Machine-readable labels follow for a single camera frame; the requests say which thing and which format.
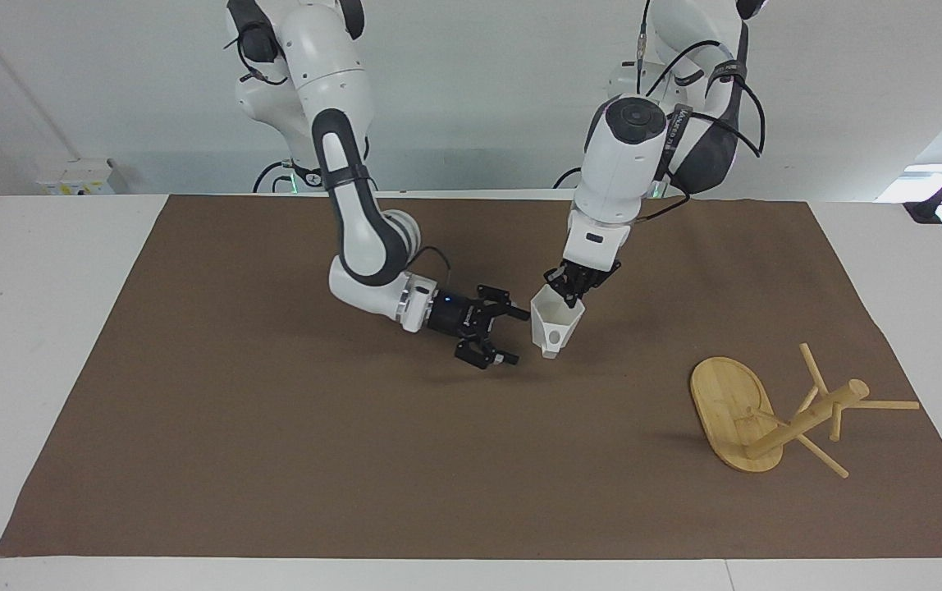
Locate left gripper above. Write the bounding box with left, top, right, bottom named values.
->
left=542, top=259, right=622, bottom=312

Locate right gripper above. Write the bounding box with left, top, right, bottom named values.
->
left=427, top=284, right=532, bottom=371

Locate white plastic cup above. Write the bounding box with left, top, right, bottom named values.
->
left=529, top=284, right=587, bottom=361

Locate wooden cup rack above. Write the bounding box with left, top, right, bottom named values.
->
left=689, top=342, right=921, bottom=480

